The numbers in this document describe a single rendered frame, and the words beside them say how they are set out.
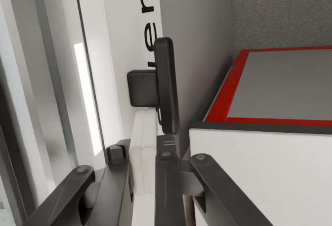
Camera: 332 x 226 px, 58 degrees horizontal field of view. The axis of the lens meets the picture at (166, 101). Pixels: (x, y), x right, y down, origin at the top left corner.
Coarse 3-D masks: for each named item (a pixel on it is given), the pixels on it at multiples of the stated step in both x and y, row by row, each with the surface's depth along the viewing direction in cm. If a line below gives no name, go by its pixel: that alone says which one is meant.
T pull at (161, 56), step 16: (160, 48) 21; (160, 64) 21; (128, 80) 22; (144, 80) 22; (160, 80) 21; (144, 96) 22; (160, 96) 22; (176, 96) 22; (160, 112) 22; (176, 112) 22; (176, 128) 22
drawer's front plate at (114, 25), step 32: (96, 0) 19; (128, 0) 23; (96, 32) 20; (128, 32) 23; (160, 32) 29; (96, 64) 21; (128, 64) 23; (96, 96) 22; (128, 96) 23; (128, 128) 23; (160, 128) 30
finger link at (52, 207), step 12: (84, 168) 15; (72, 180) 15; (84, 180) 15; (60, 192) 14; (72, 192) 14; (48, 204) 13; (60, 204) 13; (72, 204) 13; (36, 216) 12; (48, 216) 12; (60, 216) 12; (72, 216) 13; (84, 216) 15
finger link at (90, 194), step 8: (128, 144) 19; (128, 152) 18; (104, 168) 16; (96, 176) 16; (96, 184) 15; (128, 184) 16; (88, 192) 15; (96, 192) 15; (80, 200) 15; (88, 200) 15; (80, 208) 16; (88, 208) 16
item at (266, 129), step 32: (256, 64) 77; (288, 64) 74; (320, 64) 71; (224, 96) 54; (256, 96) 53; (288, 96) 51; (320, 96) 50; (192, 128) 39; (224, 128) 38; (256, 128) 37; (288, 128) 37; (320, 128) 36; (224, 160) 39; (256, 160) 38; (288, 160) 36; (320, 160) 35; (256, 192) 39; (288, 192) 38; (320, 192) 36; (288, 224) 39; (320, 224) 38
